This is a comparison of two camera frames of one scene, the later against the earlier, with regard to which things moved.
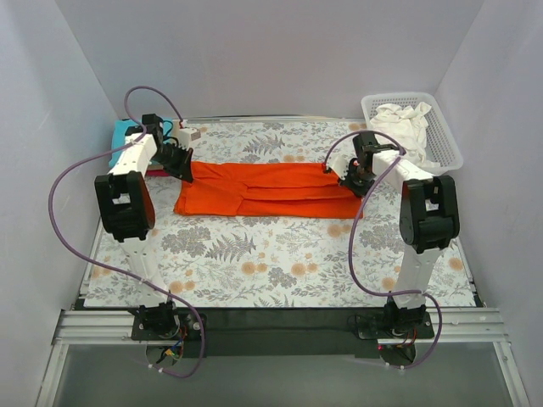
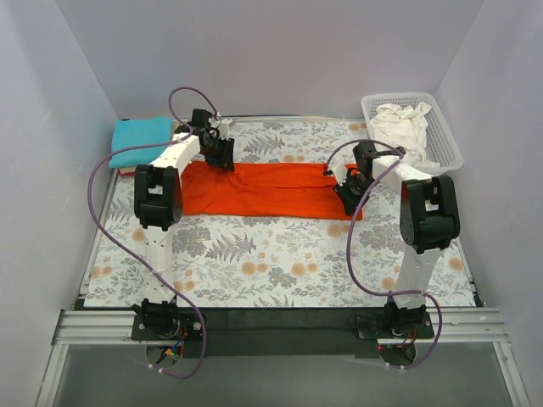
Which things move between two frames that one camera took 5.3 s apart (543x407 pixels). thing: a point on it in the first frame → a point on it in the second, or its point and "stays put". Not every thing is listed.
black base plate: x=282 y=331 stays put
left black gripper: x=170 y=157 → x=223 y=153
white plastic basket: x=441 y=145 stays put
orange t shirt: x=285 y=189 stays put
